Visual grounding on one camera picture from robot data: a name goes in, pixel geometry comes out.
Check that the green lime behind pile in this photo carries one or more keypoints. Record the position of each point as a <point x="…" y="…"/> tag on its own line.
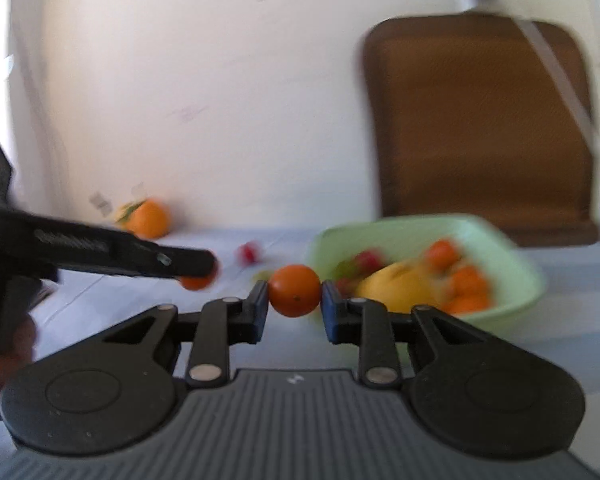
<point x="263" y="275"/>

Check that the orange with stem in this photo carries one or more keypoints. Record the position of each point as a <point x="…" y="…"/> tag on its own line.
<point x="148" y="219"/>

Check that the light green plastic basin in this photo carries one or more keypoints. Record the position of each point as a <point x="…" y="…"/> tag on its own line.
<point x="515" y="283"/>

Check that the yellow citrus with leaf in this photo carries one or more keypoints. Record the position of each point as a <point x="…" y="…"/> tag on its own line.
<point x="123" y="214"/>

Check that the orange mandarin left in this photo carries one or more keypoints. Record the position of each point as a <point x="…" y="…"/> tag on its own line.
<point x="294" y="290"/>

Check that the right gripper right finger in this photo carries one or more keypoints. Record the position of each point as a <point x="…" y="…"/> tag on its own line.
<point x="426" y="331"/>

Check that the red tomato in pile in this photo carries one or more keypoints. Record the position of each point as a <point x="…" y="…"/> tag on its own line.
<point x="249" y="254"/>

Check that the orange mandarin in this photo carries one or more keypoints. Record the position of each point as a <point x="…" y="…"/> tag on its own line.
<point x="294" y="290"/>
<point x="200" y="282"/>
<point x="468" y="291"/>

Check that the person's hand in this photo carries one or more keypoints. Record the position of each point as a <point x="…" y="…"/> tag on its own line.
<point x="21" y="353"/>

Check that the orange mandarin front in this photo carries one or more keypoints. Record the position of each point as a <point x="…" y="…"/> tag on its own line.
<point x="468" y="291"/>

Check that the orange mandarin right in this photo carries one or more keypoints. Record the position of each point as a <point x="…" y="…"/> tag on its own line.
<point x="200" y="282"/>

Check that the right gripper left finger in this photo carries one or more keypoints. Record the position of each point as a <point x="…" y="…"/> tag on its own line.
<point x="162" y="347"/>

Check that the large yellow grapefruit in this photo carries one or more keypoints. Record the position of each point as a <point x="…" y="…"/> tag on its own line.
<point x="401" y="286"/>

